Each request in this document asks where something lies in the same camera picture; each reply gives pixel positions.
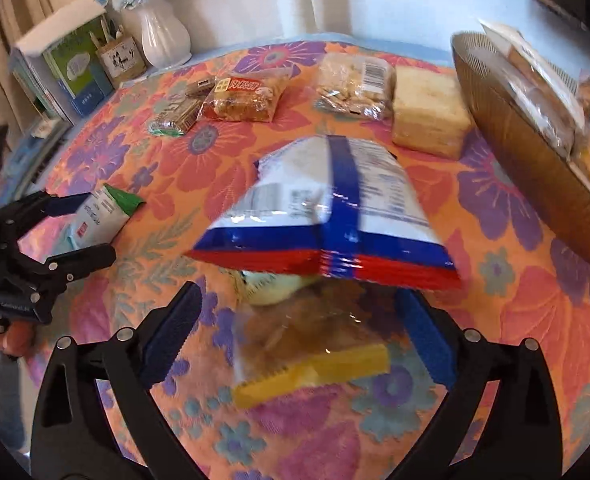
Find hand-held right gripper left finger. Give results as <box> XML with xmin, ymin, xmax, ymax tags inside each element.
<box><xmin>30</xmin><ymin>281</ymin><xmax>204</xmax><ymax>480</ymax></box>

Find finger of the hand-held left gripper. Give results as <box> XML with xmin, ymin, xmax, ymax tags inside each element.
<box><xmin>0</xmin><ymin>191</ymin><xmax>93</xmax><ymax>242</ymax></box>
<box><xmin>11</xmin><ymin>242</ymin><xmax>118</xmax><ymax>294</ymax></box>

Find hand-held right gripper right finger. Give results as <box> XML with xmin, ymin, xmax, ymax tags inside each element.
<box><xmin>394</xmin><ymin>289</ymin><xmax>564</xmax><ymax>480</ymax></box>

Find green white packet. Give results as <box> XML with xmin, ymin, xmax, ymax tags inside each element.
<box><xmin>66</xmin><ymin>183</ymin><xmax>146</xmax><ymax>252</ymax></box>

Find pale green packet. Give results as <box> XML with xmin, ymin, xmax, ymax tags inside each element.
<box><xmin>237</xmin><ymin>269</ymin><xmax>320</xmax><ymax>307</ymax></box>

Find yellow clear packet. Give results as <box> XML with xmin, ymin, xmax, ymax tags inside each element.
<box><xmin>231</xmin><ymin>280</ymin><xmax>392</xmax><ymax>409</ymax></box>

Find small green striped packet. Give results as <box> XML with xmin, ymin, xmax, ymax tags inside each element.
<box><xmin>147</xmin><ymin>94</ymin><xmax>206</xmax><ymax>137</ymax></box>

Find blue white red packet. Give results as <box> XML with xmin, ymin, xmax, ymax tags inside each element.
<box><xmin>184</xmin><ymin>134</ymin><xmax>463</xmax><ymax>291</ymax></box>

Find small brown packet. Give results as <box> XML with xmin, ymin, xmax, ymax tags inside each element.
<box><xmin>184</xmin><ymin>76</ymin><xmax>216</xmax><ymax>99</ymax></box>

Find brown ribbed bowl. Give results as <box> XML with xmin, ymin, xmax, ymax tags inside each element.
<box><xmin>450</xmin><ymin>31</ymin><xmax>590</xmax><ymax>277</ymax></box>

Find red label clear packet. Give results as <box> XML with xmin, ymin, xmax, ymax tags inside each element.
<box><xmin>196</xmin><ymin>75</ymin><xmax>286</xmax><ymax>124</ymax></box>

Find pale yellow cake block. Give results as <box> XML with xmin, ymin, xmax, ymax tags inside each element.
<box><xmin>391</xmin><ymin>66</ymin><xmax>474</xmax><ymax>162</ymax></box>

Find clear barcoded cracker packet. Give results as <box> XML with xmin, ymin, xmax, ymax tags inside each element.
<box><xmin>314</xmin><ymin>52</ymin><xmax>396</xmax><ymax>122</ymax></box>

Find large orange bread packet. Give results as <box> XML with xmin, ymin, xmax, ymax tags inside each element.
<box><xmin>479</xmin><ymin>19</ymin><xmax>586</xmax><ymax>157</ymax></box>

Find person's left hand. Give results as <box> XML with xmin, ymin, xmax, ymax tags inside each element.
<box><xmin>0</xmin><ymin>306</ymin><xmax>36</xmax><ymax>360</ymax></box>

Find blue book stack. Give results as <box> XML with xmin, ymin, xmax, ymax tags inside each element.
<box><xmin>5</xmin><ymin>117</ymin><xmax>73</xmax><ymax>186</ymax></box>

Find floral tablecloth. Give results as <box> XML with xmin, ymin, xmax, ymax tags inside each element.
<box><xmin>0</xmin><ymin>40</ymin><xmax>590</xmax><ymax>480</ymax></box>

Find green blue book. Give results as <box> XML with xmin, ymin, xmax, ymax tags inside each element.
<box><xmin>42</xmin><ymin>17</ymin><xmax>116</xmax><ymax>114</ymax></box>

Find wooden pen holder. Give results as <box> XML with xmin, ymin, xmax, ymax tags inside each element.
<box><xmin>90</xmin><ymin>22</ymin><xmax>148</xmax><ymax>89</ymax></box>

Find beige curtain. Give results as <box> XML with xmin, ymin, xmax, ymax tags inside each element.
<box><xmin>0</xmin><ymin>0</ymin><xmax>56</xmax><ymax>133</ymax></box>

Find white ribbed vase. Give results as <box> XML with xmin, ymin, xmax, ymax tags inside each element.
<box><xmin>137</xmin><ymin>0</ymin><xmax>193</xmax><ymax>68</ymax></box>

